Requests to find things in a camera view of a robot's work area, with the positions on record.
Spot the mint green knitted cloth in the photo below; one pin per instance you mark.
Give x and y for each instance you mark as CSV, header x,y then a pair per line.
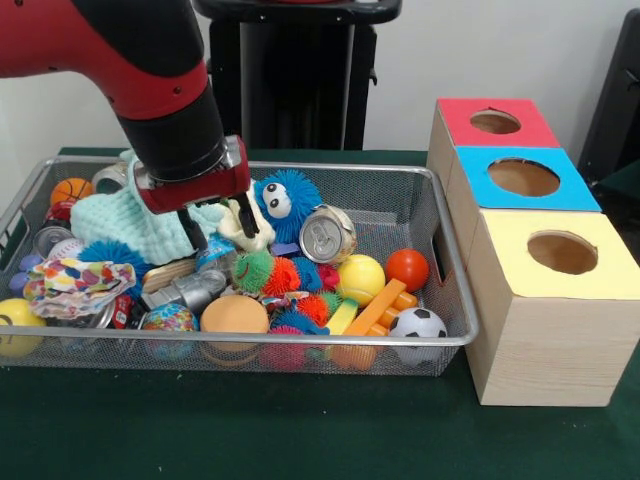
x,y
110,220

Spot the colourful patterned cloth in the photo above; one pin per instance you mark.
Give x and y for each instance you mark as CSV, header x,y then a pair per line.
x,y
75,285

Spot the yellow tennis ball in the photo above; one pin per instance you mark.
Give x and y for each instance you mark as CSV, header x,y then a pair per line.
x,y
360,280

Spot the black and white soccer ball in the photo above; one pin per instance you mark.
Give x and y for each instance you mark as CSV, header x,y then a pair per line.
x,y
417,322

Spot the black upright panel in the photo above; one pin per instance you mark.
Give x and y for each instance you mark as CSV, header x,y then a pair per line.
x,y
615,100

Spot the dark green table cloth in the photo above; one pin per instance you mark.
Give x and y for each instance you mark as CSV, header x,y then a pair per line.
x,y
300,425
625,195

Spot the cream knitted cloth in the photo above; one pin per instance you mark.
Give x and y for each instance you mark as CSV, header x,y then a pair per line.
x,y
232,230

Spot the red ball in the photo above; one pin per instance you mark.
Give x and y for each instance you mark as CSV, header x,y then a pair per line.
x,y
407,269

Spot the crushed silver drink can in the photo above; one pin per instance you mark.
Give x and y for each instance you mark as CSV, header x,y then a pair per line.
x,y
325,237

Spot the blue spiky toy with eyes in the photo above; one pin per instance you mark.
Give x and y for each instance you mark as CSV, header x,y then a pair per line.
x,y
300,190

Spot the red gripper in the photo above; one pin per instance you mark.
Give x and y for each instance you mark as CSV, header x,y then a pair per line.
x,y
200,192

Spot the orange plastic block toy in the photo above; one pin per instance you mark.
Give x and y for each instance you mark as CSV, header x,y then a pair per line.
x,y
375,306

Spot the orange foam disc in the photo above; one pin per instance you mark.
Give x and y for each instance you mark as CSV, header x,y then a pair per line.
x,y
235,312

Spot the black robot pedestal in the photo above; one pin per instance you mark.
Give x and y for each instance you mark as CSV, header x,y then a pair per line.
x,y
300,75

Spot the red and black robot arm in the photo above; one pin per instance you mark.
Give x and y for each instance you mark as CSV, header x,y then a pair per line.
x,y
125,60

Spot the wooden box with three holes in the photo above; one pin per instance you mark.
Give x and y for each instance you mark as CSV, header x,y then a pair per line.
x,y
550,350

